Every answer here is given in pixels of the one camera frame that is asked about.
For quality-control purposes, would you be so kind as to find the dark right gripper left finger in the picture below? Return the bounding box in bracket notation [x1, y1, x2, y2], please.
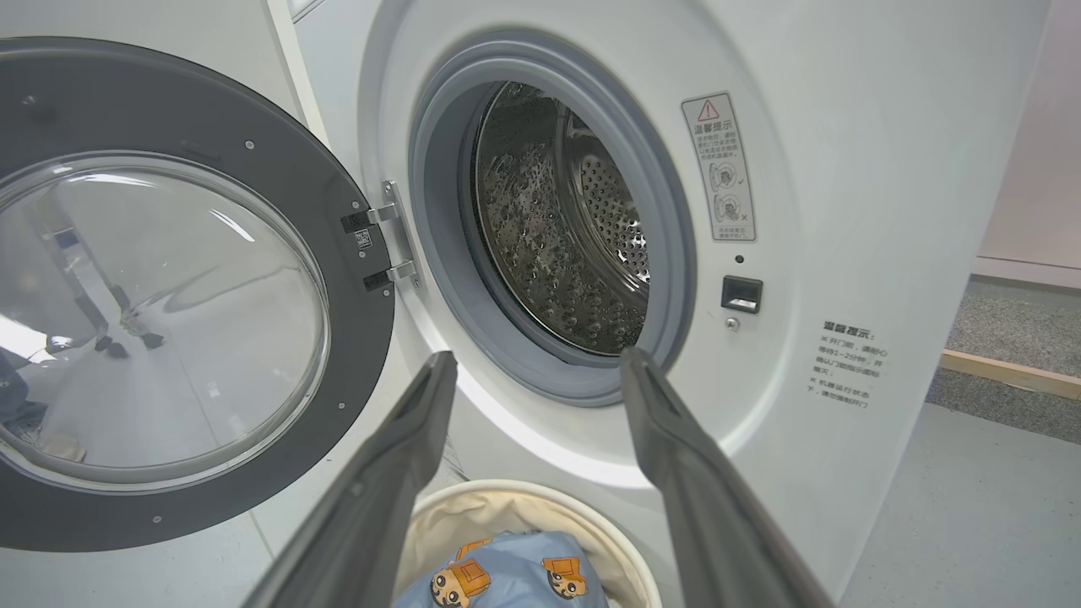
[241, 350, 459, 608]

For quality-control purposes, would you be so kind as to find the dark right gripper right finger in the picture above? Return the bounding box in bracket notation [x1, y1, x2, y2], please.
[619, 346, 837, 608]

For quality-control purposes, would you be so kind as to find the blue bear-print garment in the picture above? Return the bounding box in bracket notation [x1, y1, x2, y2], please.
[393, 530, 611, 608]

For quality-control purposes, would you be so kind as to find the round washing machine door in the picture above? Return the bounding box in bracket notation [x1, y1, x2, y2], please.
[0, 36, 396, 554]

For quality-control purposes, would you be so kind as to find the cream fabric laundry basket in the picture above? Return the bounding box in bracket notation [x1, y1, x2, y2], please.
[393, 479, 664, 608]

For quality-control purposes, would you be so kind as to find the black door latch socket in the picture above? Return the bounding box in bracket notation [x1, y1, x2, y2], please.
[720, 275, 764, 315]

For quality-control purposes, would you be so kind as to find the grey rubber door gasket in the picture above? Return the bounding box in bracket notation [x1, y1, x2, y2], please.
[408, 32, 698, 408]

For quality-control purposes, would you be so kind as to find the metal door hinge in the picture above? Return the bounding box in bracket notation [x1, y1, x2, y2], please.
[340, 180, 421, 292]

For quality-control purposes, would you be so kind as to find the stainless steel washing machine drum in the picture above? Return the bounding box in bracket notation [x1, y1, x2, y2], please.
[470, 81, 651, 357]

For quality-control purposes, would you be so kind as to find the white front-load washing machine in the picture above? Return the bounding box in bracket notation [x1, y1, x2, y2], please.
[0, 0, 1052, 608]

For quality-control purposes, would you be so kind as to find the grey warning sticker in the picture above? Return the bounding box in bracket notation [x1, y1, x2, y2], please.
[682, 93, 758, 243]

